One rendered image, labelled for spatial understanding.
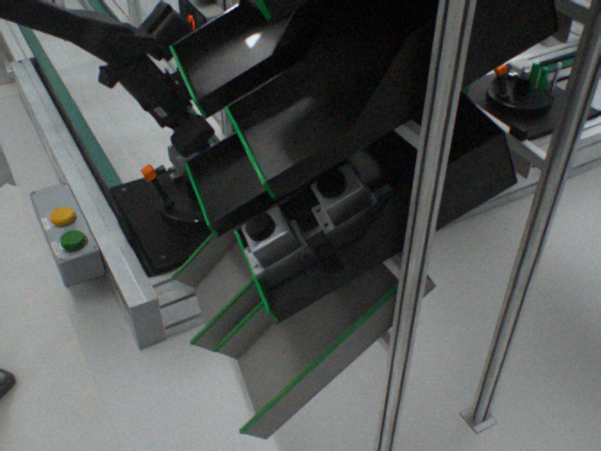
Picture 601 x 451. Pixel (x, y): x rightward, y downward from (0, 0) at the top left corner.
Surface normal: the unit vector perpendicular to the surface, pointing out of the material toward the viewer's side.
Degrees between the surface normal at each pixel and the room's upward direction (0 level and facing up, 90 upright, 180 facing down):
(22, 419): 0
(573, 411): 0
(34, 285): 0
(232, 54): 25
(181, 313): 90
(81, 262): 90
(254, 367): 45
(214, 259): 90
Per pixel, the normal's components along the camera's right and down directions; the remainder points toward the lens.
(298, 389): 0.33, 0.62
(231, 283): -0.66, -0.39
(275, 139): -0.39, -0.60
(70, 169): 0.00, -0.76
